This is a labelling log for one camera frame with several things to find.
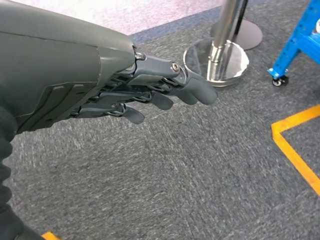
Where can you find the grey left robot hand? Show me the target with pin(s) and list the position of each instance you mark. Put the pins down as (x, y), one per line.
(62, 66)

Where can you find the blue metal shelf rack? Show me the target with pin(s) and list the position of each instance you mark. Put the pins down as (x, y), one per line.
(300, 36)

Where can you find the yellow floor tape piece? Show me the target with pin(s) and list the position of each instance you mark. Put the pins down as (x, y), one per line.
(50, 236)

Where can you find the chrome stanchion with round base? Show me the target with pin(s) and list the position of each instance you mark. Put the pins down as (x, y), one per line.
(217, 66)

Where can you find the black caster wheel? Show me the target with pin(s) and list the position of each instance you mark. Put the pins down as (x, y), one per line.
(280, 81)

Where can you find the yellow floor tape rectangle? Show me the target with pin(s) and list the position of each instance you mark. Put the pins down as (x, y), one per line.
(295, 155)

